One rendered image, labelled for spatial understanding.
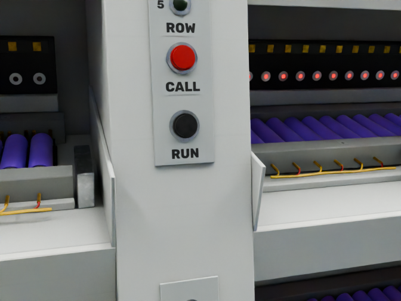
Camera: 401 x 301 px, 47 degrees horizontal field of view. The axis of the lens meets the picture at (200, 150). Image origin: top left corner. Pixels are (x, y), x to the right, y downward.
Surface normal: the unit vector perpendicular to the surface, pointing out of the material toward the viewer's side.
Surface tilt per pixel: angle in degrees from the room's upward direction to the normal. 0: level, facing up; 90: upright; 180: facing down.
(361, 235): 111
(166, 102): 90
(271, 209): 20
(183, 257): 90
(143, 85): 90
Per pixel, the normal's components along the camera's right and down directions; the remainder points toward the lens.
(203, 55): 0.29, 0.07
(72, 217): 0.07, -0.91
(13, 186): 0.28, 0.41
